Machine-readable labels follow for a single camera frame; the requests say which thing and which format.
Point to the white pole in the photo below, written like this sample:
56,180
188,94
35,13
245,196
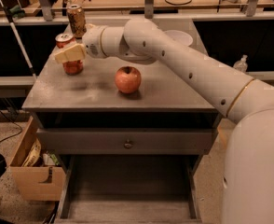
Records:
17,36

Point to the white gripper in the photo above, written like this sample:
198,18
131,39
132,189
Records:
91,41

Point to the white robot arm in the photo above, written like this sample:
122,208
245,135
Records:
249,165

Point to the brown gold soda can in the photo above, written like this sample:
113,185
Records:
76,17

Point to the wooden box with items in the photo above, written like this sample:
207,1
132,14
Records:
40,182

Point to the closed grey top drawer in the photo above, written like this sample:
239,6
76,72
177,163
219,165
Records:
127,142

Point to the clear sanitizer bottle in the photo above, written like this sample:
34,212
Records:
241,65

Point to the white bowl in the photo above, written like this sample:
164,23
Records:
180,36

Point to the open grey middle drawer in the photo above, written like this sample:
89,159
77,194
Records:
119,189

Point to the grey drawer cabinet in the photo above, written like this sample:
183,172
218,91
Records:
91,100

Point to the red apple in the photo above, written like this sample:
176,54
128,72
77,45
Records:
128,79

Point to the red coke can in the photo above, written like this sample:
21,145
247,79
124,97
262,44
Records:
73,67

